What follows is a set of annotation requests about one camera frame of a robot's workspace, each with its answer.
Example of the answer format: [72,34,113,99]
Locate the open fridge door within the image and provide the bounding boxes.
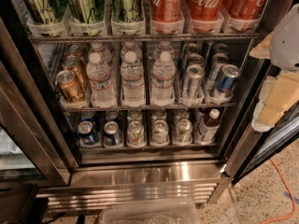
[223,75,299,185]

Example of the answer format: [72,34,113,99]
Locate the middle green drink can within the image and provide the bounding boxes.
[67,0,106,35]

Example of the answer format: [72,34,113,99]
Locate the middle gold can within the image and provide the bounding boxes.
[63,56,88,91]

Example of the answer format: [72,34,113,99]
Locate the front silver green can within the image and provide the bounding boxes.
[127,121,146,147]

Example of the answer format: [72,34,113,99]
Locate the silver green can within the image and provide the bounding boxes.
[150,119,169,147]
[173,119,192,146]
[127,121,146,147]

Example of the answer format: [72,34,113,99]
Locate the blue pepsi can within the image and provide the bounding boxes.
[78,121,99,146]
[104,121,123,147]

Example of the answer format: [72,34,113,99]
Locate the green drink can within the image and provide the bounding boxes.
[67,0,106,35]
[112,0,143,35]
[23,0,67,37]

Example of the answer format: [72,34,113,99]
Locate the right green drink can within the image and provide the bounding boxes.
[112,0,143,35]

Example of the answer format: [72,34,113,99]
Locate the front silver slim can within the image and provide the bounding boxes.
[181,64,205,100]

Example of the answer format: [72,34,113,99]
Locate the white capped drink bottle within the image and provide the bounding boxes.
[195,108,220,145]

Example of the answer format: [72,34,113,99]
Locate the front blue slim can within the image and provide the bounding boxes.
[213,64,240,99]

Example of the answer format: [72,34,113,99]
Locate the front gold can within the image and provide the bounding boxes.
[55,70,85,104]

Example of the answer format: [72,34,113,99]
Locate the water bottle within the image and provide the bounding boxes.
[121,51,146,107]
[151,51,176,106]
[86,52,117,108]

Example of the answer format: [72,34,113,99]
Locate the left front water bottle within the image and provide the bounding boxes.
[86,52,117,108]

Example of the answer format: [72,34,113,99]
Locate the stainless steel fridge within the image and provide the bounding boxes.
[0,0,299,217]

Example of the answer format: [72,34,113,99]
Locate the red coke can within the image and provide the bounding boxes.
[223,0,266,32]
[185,0,223,34]
[150,0,181,34]

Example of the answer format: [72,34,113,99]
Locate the middle front water bottle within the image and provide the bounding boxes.
[121,51,146,107]

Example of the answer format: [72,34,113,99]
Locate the gold can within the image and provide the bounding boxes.
[66,44,86,62]
[63,56,88,91]
[55,70,85,104]

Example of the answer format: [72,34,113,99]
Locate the back gold can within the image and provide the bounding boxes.
[66,44,86,62]

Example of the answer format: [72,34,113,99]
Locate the right front water bottle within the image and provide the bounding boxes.
[151,51,176,106]

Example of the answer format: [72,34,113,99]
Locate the clear plastic bin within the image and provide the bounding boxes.
[99,198,200,224]

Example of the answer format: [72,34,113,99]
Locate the orange floor cable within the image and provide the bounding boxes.
[260,158,297,224]

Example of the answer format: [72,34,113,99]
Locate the left green drink can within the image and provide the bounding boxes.
[23,0,67,37]

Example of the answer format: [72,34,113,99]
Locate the left blue pepsi can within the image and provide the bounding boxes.
[78,121,99,146]

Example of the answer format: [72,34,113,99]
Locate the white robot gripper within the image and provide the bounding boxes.
[249,4,299,133]

